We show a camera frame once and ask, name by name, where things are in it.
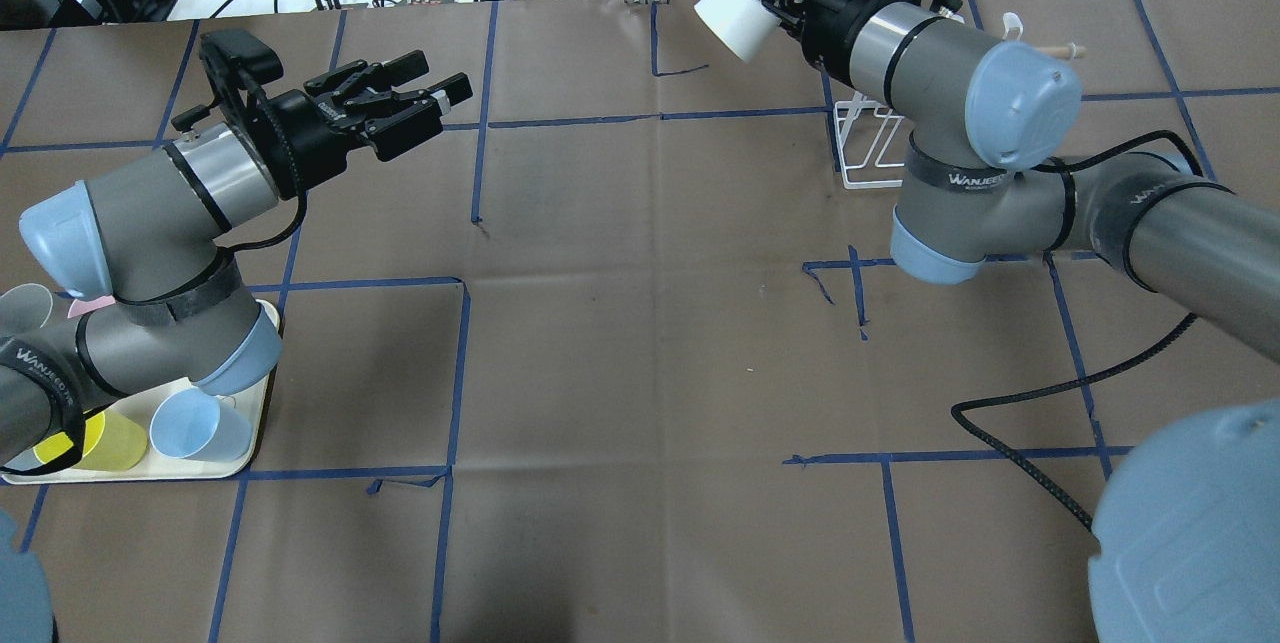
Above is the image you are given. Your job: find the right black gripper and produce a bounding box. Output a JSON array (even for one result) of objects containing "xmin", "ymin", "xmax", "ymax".
[{"xmin": 762, "ymin": 0, "xmax": 870, "ymax": 86}]

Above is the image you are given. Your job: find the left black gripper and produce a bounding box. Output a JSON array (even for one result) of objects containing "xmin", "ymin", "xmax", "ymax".
[{"xmin": 250, "ymin": 50, "xmax": 474, "ymax": 199}]

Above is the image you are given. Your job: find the white plastic cup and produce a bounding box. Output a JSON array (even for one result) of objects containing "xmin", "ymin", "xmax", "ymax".
[{"xmin": 694, "ymin": 0, "xmax": 780, "ymax": 63}]

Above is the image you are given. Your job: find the light blue plastic cup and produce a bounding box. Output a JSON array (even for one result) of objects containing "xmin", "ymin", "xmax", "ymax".
[{"xmin": 148, "ymin": 388, "xmax": 253, "ymax": 464}]

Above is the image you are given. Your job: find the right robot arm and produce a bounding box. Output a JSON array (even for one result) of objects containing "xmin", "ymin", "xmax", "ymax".
[{"xmin": 701, "ymin": 0, "xmax": 1279, "ymax": 642}]

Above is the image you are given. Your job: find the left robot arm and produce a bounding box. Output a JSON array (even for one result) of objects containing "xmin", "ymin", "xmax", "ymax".
[{"xmin": 1, "ymin": 29, "xmax": 474, "ymax": 476}]

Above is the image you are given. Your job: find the pink plastic cup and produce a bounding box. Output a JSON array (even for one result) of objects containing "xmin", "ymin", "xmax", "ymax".
[{"xmin": 67, "ymin": 295, "xmax": 116, "ymax": 319}]

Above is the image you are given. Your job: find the grey plastic cup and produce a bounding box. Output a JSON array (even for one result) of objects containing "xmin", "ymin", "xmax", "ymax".
[{"xmin": 1, "ymin": 282, "xmax": 59, "ymax": 336}]

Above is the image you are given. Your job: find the yellow plastic cup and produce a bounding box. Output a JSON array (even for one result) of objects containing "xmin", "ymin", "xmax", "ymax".
[{"xmin": 61, "ymin": 410, "xmax": 148, "ymax": 473}]

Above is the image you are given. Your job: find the cream plastic tray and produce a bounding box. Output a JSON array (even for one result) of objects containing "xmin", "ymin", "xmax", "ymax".
[{"xmin": 0, "ymin": 298, "xmax": 282, "ymax": 485}]

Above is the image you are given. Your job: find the white wire cup rack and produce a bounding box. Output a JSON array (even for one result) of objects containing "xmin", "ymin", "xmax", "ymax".
[{"xmin": 832, "ymin": 13, "xmax": 1087, "ymax": 190}]

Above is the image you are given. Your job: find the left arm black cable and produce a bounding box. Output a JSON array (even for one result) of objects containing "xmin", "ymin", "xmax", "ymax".
[{"xmin": 215, "ymin": 83, "xmax": 311, "ymax": 254}]

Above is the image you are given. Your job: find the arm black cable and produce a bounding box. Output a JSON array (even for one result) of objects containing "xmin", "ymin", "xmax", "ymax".
[
  {"xmin": 950, "ymin": 131, "xmax": 1216, "ymax": 532},
  {"xmin": 215, "ymin": 83, "xmax": 311, "ymax": 254}
]

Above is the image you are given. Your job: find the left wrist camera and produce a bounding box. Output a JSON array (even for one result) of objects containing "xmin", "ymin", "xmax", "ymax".
[{"xmin": 198, "ymin": 28, "xmax": 284, "ymax": 126}]

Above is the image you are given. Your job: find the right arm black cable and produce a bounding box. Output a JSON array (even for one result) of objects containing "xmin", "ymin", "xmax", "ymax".
[{"xmin": 950, "ymin": 131, "xmax": 1216, "ymax": 532}]

